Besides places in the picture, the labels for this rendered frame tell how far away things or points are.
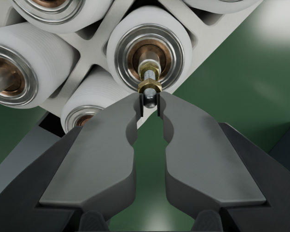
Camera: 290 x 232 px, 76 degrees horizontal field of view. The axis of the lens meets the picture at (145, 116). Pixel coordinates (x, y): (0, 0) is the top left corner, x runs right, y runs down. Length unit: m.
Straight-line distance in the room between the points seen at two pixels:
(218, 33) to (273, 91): 0.34
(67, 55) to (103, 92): 0.09
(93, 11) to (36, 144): 0.26
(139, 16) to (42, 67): 0.12
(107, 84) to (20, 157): 0.19
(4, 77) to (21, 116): 0.41
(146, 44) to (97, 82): 0.11
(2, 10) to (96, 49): 0.12
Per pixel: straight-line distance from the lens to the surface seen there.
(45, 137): 0.41
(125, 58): 0.21
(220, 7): 0.21
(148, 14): 0.21
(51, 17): 0.22
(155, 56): 0.19
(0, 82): 0.25
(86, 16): 0.21
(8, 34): 0.26
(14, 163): 0.36
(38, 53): 0.25
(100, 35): 0.28
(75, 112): 0.25
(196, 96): 0.52
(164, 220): 0.97
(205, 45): 0.29
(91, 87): 0.27
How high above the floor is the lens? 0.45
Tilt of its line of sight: 57 degrees down
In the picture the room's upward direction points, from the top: 178 degrees counter-clockwise
